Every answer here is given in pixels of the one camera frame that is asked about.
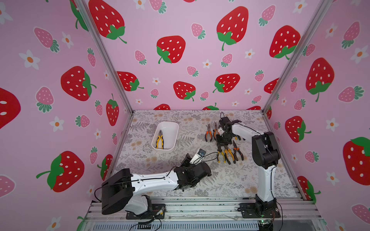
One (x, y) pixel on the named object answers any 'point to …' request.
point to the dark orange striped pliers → (236, 149)
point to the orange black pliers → (216, 132)
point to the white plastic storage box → (170, 132)
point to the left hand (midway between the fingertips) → (193, 157)
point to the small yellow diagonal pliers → (223, 156)
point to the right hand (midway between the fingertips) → (223, 144)
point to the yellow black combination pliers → (160, 136)
